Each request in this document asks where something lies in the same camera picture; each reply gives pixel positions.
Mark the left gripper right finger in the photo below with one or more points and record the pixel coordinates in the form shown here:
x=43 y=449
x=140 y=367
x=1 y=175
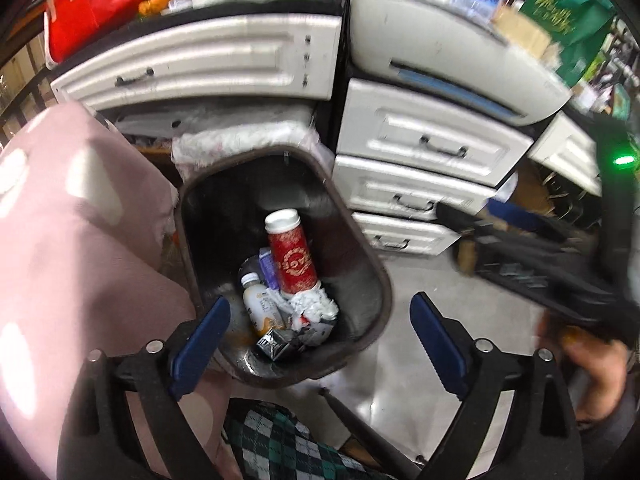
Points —
x=540 y=439

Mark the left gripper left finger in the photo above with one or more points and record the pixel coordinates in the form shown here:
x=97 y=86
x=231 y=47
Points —
x=98 y=439

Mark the dark brown trash bin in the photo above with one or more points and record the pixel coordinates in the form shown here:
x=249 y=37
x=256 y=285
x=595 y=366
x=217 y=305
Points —
x=280 y=198

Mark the person's right hand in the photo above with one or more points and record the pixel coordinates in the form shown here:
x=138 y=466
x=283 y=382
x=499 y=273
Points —
x=604 y=362

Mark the black and white carton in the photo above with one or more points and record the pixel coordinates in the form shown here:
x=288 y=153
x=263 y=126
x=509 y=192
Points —
x=276 y=343

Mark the small white drink bottle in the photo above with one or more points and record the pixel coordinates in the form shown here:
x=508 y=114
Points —
x=263 y=312

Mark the green argyle cloth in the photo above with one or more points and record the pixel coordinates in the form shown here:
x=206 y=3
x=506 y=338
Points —
x=269 y=442

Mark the pink polka dot tablecloth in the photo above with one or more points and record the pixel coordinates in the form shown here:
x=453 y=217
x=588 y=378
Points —
x=84 y=217

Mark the purple small box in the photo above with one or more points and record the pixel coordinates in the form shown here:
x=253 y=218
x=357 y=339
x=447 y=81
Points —
x=268 y=268

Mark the crumpled white tissue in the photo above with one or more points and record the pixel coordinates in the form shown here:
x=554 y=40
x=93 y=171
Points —
x=314 y=316

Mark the red can white lid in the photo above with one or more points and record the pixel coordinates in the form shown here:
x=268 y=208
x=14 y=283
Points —
x=290 y=252

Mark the white bottom drawer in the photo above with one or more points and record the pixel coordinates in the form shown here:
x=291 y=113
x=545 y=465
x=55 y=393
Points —
x=407 y=237

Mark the white middle drawer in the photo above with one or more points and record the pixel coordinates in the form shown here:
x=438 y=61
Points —
x=396 y=191

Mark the white top right drawer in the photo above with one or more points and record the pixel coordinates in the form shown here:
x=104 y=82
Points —
x=385 y=123

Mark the green gift bag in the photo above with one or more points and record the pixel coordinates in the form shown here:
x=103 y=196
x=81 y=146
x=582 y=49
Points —
x=578 y=26

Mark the white long drawer front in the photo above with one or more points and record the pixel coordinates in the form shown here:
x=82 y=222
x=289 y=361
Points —
x=291 y=55

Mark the red tote bag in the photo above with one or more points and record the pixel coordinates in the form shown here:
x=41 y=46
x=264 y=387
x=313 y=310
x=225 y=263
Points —
x=70 y=25

